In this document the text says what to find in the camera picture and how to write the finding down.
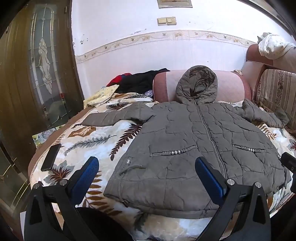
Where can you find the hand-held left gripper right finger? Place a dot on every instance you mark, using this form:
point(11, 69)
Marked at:
point(209, 178)

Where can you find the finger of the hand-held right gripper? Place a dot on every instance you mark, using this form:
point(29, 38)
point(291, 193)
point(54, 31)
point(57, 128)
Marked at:
point(289, 161)

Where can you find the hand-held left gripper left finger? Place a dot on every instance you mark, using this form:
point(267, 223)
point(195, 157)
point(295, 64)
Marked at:
point(86, 176)

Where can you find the olive quilted hooded jacket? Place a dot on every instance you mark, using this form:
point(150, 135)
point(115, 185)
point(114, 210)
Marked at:
point(180, 129)

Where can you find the leaf print blanket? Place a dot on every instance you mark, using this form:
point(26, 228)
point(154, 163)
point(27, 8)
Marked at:
point(92, 139)

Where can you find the black phone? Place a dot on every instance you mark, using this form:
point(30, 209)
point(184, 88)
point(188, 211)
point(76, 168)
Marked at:
point(50, 157)

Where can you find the striped sofa cushion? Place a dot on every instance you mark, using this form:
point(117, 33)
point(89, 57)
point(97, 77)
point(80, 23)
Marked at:
point(277, 90)

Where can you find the yellow patterned cloth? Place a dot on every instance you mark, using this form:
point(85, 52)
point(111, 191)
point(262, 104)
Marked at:
point(101, 95)

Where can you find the pink sofa backrest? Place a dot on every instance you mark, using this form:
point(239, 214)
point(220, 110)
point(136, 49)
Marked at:
point(252, 69)

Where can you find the red garment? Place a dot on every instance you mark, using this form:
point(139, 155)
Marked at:
point(116, 80)

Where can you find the pink sofa bolster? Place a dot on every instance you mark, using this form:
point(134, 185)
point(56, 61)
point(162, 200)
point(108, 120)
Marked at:
point(168, 85)

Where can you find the small beige cloth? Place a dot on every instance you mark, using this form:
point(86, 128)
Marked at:
point(238, 72)

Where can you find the clear plastic packet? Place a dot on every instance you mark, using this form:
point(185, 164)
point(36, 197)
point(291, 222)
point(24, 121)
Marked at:
point(149, 93)

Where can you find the black garment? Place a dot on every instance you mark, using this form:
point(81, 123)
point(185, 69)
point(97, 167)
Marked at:
point(136, 83)

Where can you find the white crumpled cloth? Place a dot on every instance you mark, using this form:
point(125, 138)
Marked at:
point(272, 46)

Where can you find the wooden door with glass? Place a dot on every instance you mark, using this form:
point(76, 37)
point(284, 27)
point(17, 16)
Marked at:
point(18, 81)

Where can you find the dark wooden frame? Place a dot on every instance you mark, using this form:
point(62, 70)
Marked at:
point(277, 16)

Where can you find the beige light switch plate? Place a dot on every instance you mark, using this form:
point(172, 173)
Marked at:
point(166, 20)

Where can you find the framed wall picture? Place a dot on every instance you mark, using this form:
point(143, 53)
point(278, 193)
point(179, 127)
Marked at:
point(174, 3)

